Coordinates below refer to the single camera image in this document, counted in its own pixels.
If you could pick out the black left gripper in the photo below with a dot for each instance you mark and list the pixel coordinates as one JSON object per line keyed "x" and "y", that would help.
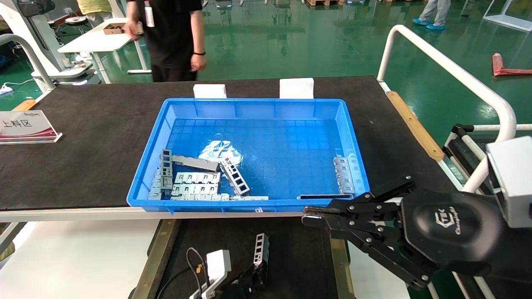
{"x": 235, "y": 291}

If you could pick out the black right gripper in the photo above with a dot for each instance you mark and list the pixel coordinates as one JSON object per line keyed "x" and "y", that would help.
{"x": 449, "y": 228}

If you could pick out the metal bracket with square windows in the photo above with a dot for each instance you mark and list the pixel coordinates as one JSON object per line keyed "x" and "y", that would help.
{"x": 261, "y": 249}

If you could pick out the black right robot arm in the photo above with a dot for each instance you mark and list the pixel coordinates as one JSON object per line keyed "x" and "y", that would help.
{"x": 517, "y": 253}

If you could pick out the black container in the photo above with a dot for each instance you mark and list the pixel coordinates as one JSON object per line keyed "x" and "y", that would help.
{"x": 291, "y": 257}

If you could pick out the dark grey metal part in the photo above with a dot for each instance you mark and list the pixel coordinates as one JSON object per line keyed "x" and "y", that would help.
{"x": 324, "y": 196}

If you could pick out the long flat grey metal part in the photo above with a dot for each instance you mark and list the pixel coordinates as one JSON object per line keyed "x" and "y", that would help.
{"x": 195, "y": 162}

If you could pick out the thin flat metal strip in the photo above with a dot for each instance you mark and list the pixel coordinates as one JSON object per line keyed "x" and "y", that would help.
{"x": 249, "y": 198}

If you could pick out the long tabbed metal strip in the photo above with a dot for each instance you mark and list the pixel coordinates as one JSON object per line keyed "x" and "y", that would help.
{"x": 199, "y": 197}

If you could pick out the long wooden edge strip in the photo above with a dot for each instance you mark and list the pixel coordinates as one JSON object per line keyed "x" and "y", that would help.
{"x": 411, "y": 124}

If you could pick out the black cart with white rods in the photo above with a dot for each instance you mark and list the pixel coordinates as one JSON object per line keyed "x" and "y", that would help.
{"x": 455, "y": 151}

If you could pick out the clear plastic bag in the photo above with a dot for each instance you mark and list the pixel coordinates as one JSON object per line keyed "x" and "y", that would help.
{"x": 220, "y": 150}

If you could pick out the grey metal brackets stack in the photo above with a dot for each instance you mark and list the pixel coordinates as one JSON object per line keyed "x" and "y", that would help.
{"x": 155, "y": 187}

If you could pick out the white label right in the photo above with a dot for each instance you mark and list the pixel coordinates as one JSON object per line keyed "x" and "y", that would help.
{"x": 296, "y": 88}

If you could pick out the white label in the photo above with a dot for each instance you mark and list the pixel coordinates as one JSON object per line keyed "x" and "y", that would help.
{"x": 296, "y": 88}
{"x": 210, "y": 91}

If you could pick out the blue plastic bin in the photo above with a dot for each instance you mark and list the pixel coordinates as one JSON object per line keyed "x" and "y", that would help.
{"x": 266, "y": 108}

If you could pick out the white tube railing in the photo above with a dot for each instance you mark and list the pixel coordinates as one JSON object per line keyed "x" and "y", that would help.
{"x": 457, "y": 72}

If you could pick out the white label left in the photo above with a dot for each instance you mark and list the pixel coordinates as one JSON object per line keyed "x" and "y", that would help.
{"x": 210, "y": 91}

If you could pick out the red floor object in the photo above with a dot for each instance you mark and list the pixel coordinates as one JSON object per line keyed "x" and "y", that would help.
{"x": 497, "y": 62}

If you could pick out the person with blue shoe covers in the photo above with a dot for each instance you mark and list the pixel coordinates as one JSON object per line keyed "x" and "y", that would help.
{"x": 436, "y": 10}

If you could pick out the wooden pallet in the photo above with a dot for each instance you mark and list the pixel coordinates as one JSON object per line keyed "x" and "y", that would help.
{"x": 324, "y": 2}

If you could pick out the white floor platform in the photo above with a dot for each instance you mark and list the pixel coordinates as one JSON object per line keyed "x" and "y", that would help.
{"x": 511, "y": 23}

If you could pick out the person in black clothes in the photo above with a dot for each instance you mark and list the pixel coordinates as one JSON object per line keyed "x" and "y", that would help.
{"x": 174, "y": 33}

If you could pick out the white red table sign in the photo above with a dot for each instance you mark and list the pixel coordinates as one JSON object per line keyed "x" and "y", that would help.
{"x": 25, "y": 124}

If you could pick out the white table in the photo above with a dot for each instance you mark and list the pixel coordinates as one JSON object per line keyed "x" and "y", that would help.
{"x": 95, "y": 41}

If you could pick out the open cardboard box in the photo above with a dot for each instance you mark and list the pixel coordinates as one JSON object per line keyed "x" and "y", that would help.
{"x": 113, "y": 29}

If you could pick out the short wooden edge strip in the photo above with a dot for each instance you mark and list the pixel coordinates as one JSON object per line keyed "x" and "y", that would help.
{"x": 25, "y": 105}

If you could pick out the grey tube railing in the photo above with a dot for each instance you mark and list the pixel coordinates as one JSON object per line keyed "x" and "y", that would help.
{"x": 46, "y": 79}

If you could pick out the round black stool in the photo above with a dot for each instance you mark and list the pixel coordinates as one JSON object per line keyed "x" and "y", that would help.
{"x": 77, "y": 20}

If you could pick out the white power strip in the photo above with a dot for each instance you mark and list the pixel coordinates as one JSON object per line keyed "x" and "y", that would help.
{"x": 5, "y": 88}

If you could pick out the person in yellow clothes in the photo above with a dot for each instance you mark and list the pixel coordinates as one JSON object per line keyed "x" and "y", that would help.
{"x": 93, "y": 6}

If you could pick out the white machine stand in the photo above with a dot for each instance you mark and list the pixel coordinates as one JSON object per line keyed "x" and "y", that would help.
{"x": 39, "y": 41}

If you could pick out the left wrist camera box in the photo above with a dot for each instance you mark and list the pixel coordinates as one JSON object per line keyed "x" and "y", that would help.
{"x": 218, "y": 265}

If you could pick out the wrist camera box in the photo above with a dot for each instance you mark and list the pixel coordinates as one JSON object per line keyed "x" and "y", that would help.
{"x": 218, "y": 265}
{"x": 513, "y": 182}

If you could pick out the tabbed grey metal bracket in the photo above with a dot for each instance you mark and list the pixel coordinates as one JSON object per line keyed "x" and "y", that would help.
{"x": 343, "y": 174}

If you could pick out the metal bracket with dark windows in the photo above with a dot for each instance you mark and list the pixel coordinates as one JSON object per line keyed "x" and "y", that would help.
{"x": 235, "y": 176}

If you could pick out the upright grey metal bracket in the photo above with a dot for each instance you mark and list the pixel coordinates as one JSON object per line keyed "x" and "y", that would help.
{"x": 166, "y": 162}

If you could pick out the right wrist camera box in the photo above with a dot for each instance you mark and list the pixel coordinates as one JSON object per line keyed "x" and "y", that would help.
{"x": 513, "y": 182}

